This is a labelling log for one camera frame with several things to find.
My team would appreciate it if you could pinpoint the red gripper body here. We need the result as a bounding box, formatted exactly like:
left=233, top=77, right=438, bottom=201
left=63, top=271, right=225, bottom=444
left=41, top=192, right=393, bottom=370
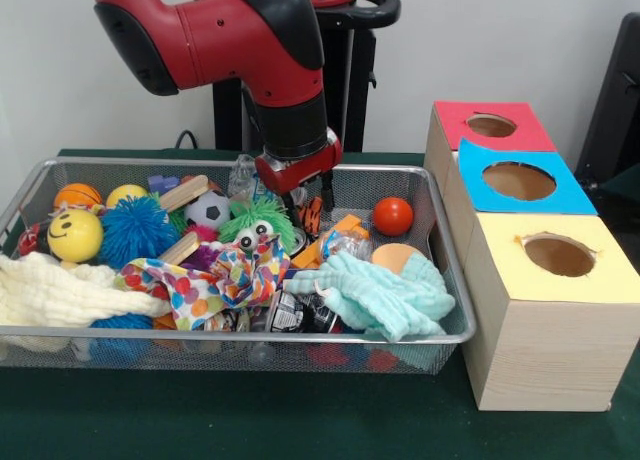
left=254, top=138, right=344, bottom=195

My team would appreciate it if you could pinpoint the orange striped tiger plush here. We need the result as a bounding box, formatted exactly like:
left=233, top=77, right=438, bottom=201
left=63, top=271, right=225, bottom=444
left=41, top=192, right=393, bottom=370
left=298, top=196, right=327, bottom=241

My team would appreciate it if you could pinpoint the mint green cloth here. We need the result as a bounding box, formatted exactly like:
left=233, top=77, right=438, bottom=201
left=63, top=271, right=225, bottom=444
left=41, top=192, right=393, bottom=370
left=285, top=250, right=457, bottom=343

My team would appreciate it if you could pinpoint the shallow clear mesh bin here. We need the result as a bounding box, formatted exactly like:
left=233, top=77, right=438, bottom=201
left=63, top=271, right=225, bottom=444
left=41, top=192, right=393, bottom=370
left=0, top=156, right=476, bottom=376

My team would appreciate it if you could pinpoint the wooden box with three holes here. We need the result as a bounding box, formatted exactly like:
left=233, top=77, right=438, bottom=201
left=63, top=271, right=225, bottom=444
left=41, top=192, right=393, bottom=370
left=424, top=101, right=640, bottom=413

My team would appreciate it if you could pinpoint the orange flat plastic toy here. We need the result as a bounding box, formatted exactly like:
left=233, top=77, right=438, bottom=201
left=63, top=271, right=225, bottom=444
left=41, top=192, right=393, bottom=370
left=292, top=214, right=373, bottom=271

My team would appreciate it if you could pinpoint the green furry monster toy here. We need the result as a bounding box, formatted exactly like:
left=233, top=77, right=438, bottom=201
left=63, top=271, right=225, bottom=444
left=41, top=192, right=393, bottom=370
left=218, top=200, right=301, bottom=257

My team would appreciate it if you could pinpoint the crushed clear plastic bottle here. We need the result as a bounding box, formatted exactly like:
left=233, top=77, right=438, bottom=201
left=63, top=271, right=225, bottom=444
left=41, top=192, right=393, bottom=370
left=228, top=153, right=286, bottom=206

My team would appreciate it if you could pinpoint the red ball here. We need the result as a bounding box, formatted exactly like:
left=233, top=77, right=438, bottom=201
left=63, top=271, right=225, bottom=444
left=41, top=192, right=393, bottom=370
left=374, top=197, right=414, bottom=238

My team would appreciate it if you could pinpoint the toy hamburger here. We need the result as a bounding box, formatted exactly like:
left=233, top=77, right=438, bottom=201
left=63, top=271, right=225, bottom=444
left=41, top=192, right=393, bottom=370
left=370, top=242, right=426, bottom=276

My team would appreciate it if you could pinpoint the colourful polka dot cloth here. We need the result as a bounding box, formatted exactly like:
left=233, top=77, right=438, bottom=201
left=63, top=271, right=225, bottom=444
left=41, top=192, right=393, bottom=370
left=118, top=235, right=291, bottom=331

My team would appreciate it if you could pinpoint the blue spiky ball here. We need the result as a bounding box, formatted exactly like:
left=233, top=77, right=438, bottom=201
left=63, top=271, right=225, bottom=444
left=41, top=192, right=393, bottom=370
left=98, top=194, right=181, bottom=271
left=90, top=313, right=154, bottom=331

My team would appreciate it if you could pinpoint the orange toy basketball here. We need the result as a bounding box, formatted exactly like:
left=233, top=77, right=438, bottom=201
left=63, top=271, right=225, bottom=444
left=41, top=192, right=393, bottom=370
left=55, top=183, right=104, bottom=211

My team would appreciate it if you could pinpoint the large yellow ball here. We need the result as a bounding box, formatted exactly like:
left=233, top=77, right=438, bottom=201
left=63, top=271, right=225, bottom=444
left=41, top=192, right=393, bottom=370
left=47, top=208, right=104, bottom=264

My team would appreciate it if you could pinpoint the dark green table cloth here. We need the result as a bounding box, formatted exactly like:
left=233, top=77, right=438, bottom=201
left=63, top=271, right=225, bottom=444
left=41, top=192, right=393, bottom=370
left=0, top=148, right=640, bottom=460

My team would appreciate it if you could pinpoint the cream yellow cloth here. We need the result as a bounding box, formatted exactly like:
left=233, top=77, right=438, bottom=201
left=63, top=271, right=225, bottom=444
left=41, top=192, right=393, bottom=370
left=0, top=252, right=171, bottom=328

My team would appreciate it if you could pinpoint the black stand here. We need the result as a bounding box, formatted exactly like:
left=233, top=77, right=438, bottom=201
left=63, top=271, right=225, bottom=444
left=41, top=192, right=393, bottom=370
left=580, top=13, right=640, bottom=196

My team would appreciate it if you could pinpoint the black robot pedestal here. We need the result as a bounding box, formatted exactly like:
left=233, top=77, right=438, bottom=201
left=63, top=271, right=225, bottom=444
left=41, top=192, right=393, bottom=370
left=194, top=0, right=402, bottom=153

